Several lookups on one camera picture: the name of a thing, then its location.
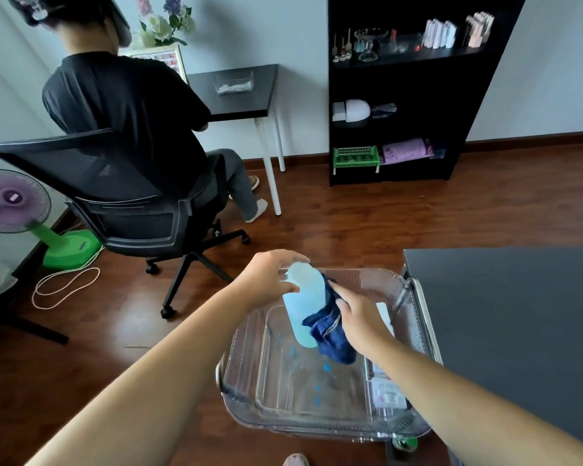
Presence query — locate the purple and green floor fan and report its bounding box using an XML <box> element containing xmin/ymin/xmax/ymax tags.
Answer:
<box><xmin>0</xmin><ymin>169</ymin><xmax>103</xmax><ymax>272</ymax></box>

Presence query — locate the dark blue cloth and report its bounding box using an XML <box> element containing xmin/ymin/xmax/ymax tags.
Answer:
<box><xmin>302</xmin><ymin>273</ymin><xmax>358</xmax><ymax>366</ymax></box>

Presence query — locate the white packet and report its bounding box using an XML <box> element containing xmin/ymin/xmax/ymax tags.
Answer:
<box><xmin>368</xmin><ymin>303</ymin><xmax>409</xmax><ymax>411</ymax></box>

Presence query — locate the glass footed dish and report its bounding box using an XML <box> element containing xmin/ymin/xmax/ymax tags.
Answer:
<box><xmin>353</xmin><ymin>27</ymin><xmax>390</xmax><ymax>63</ymax></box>

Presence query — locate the black mesh office chair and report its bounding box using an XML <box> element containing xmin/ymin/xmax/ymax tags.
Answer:
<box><xmin>0</xmin><ymin>128</ymin><xmax>251</xmax><ymax>320</ymax></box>

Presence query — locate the person's right hand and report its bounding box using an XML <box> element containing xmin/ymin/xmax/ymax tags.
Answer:
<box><xmin>328</xmin><ymin>281</ymin><xmax>397</xmax><ymax>361</ymax></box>

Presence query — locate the person's left hand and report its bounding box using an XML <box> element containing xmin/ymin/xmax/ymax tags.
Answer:
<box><xmin>232</xmin><ymin>250</ymin><xmax>311</xmax><ymax>312</ymax></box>

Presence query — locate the person's right forearm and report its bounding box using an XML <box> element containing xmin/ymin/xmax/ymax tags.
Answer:
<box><xmin>368</xmin><ymin>335</ymin><xmax>583</xmax><ymax>466</ymax></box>

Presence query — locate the framed nail colour chart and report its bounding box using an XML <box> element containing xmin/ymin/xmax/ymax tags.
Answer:
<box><xmin>119</xmin><ymin>42</ymin><xmax>189</xmax><ymax>83</ymax></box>

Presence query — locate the row of pink boxes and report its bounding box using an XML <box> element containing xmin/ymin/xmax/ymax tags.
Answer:
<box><xmin>463</xmin><ymin>11</ymin><xmax>496</xmax><ymax>48</ymax></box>

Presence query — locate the person's left forearm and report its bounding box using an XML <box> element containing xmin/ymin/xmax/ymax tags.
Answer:
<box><xmin>26</xmin><ymin>282</ymin><xmax>256</xmax><ymax>466</ymax></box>

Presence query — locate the row of small bottles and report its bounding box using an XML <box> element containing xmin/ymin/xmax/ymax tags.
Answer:
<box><xmin>331</xmin><ymin>28</ymin><xmax>354</xmax><ymax>64</ymax></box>

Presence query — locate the clear plastic storage bin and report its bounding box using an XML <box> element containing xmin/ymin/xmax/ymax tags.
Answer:
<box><xmin>216</xmin><ymin>267</ymin><xmax>443</xmax><ymax>443</ymax></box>

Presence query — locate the artificial flower bouquet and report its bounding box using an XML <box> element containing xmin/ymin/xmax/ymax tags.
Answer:
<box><xmin>130</xmin><ymin>0</ymin><xmax>196</xmax><ymax>48</ymax></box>

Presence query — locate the clear plastic tissue box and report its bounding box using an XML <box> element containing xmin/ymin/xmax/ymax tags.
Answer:
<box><xmin>212</xmin><ymin>71</ymin><xmax>255</xmax><ymax>96</ymax></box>

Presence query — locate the white nail lamp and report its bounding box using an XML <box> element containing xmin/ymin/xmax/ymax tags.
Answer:
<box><xmin>332</xmin><ymin>99</ymin><xmax>372</xmax><ymax>124</ymax></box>

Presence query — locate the light blue plastic bottle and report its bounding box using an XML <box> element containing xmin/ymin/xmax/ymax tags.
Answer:
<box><xmin>282</xmin><ymin>262</ymin><xmax>327</xmax><ymax>349</ymax></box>

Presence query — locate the row of white boxes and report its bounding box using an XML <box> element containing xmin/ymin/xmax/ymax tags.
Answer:
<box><xmin>421</xmin><ymin>17</ymin><xmax>459</xmax><ymax>50</ymax></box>

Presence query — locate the purple rolled towel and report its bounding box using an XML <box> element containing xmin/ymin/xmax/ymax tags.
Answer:
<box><xmin>379</xmin><ymin>137</ymin><xmax>436</xmax><ymax>166</ymax></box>

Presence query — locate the clear acrylic tray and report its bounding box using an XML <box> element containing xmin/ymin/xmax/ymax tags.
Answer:
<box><xmin>388</xmin><ymin>33</ymin><xmax>424</xmax><ymax>56</ymax></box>

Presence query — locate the white power cable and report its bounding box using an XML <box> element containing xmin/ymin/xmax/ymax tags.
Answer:
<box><xmin>31</xmin><ymin>246</ymin><xmax>104</xmax><ymax>310</ymax></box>

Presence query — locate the black desk with white legs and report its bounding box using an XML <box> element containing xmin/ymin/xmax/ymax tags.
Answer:
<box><xmin>187</xmin><ymin>64</ymin><xmax>287</xmax><ymax>217</ymax></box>

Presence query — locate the black table leg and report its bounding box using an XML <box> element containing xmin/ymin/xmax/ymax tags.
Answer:
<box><xmin>0</xmin><ymin>305</ymin><xmax>70</xmax><ymax>346</ymax></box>

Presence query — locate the green plastic basket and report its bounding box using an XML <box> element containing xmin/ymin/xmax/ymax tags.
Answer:
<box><xmin>332</xmin><ymin>145</ymin><xmax>382</xmax><ymax>175</ymax></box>

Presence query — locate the black shelf unit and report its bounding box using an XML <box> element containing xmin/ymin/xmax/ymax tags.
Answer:
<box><xmin>327</xmin><ymin>0</ymin><xmax>529</xmax><ymax>188</ymax></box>

